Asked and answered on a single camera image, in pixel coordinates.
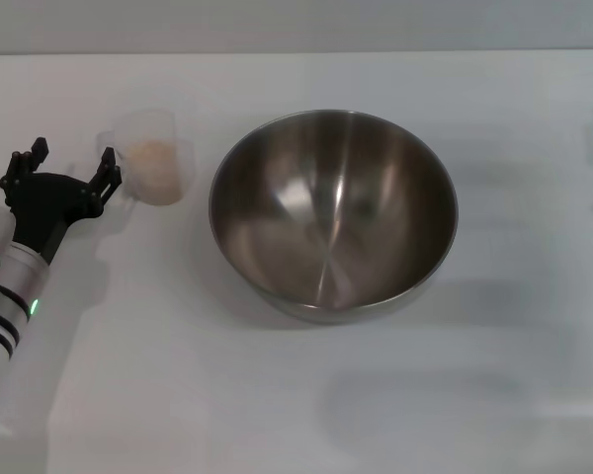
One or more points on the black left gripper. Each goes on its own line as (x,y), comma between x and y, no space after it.
(49,202)

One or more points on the white uncooked rice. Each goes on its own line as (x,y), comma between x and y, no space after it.
(153,170)

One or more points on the clear plastic measuring cup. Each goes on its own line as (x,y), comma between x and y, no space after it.
(148,128)

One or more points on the stainless steel mixing bowl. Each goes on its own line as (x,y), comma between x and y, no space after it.
(333,212)

